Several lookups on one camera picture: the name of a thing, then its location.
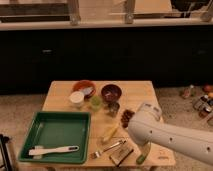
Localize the wooden black eraser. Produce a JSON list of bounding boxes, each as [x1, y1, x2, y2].
[[109, 144, 134, 166]]

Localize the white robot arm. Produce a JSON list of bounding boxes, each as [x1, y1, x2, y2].
[[128, 103, 213, 165]]

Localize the purple bowl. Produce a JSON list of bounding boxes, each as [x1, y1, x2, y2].
[[101, 84, 122, 102]]

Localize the orange bowl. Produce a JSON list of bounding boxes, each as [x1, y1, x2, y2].
[[72, 80, 96, 98]]

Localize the wooden table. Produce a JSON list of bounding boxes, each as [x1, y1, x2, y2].
[[20, 80, 176, 171]]

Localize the green cup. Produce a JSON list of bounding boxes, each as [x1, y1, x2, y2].
[[90, 96, 102, 111]]

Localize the small metal cup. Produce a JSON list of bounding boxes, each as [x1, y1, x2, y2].
[[108, 102, 120, 117]]

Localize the white cup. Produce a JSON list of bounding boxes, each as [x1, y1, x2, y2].
[[69, 91, 84, 107]]

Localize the dark red grapes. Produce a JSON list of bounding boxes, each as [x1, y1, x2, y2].
[[121, 109, 135, 128]]

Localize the metal fork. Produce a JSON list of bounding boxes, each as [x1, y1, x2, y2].
[[90, 140, 126, 159]]

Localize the green plastic tray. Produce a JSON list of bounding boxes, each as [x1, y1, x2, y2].
[[18, 111, 91, 164]]

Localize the white spatula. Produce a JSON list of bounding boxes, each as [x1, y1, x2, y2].
[[28, 146, 80, 156]]

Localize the green cucumber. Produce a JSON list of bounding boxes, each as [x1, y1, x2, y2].
[[135, 142, 152, 165]]

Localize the black object at left edge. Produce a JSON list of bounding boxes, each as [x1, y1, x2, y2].
[[0, 134, 13, 171]]

